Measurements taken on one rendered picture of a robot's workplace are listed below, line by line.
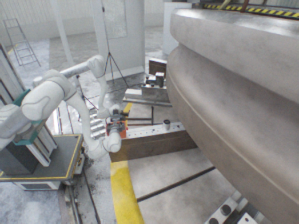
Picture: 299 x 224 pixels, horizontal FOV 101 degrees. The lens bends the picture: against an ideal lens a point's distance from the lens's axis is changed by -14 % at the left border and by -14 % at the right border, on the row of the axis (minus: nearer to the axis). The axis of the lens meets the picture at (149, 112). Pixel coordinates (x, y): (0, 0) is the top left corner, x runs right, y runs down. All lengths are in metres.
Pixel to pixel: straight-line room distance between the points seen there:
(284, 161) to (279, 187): 0.14
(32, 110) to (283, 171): 1.25
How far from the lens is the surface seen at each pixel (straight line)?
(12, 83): 1.73
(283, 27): 0.74
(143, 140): 1.52
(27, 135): 1.46
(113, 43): 4.18
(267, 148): 0.99
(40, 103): 0.76
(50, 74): 0.91
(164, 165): 1.72
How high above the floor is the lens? 1.78
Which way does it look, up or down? 38 degrees down
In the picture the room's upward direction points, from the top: straight up
